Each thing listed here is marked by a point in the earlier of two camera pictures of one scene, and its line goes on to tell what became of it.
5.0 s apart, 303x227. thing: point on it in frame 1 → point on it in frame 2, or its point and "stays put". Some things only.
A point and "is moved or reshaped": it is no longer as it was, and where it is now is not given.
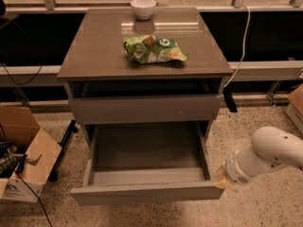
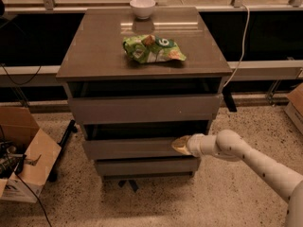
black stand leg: [71, 129] stays put
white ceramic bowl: [143, 8] stays put
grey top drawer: [143, 108] stays put
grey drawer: [147, 162] is moved or reshaped
